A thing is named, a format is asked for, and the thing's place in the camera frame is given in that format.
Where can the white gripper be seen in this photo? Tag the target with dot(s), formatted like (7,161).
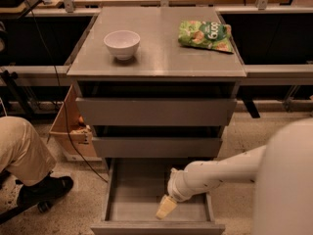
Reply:
(175,187)

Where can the grey drawer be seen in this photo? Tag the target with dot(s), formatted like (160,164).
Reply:
(155,104)
(133,194)
(157,141)

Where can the cardboard box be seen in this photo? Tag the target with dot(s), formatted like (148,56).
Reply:
(71,133)

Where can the grey top drawer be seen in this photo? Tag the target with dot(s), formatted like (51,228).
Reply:
(155,104)

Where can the grey drawer cabinet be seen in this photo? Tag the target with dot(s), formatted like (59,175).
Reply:
(159,57)

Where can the black shoe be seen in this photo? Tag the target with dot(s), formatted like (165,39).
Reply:
(50,188)

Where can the black chair base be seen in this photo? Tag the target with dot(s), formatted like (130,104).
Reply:
(7,215)

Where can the grey bottom drawer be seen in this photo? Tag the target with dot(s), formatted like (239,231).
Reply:
(133,194)

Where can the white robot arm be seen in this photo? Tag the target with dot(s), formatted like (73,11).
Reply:
(282,171)

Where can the green chip bag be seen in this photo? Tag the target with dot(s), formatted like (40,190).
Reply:
(206,35)

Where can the white ceramic bowl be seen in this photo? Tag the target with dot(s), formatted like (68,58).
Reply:
(122,44)

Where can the grey middle drawer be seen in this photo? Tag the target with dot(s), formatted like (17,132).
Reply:
(157,141)

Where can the beige trouser leg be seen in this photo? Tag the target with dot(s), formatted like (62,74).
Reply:
(22,152)

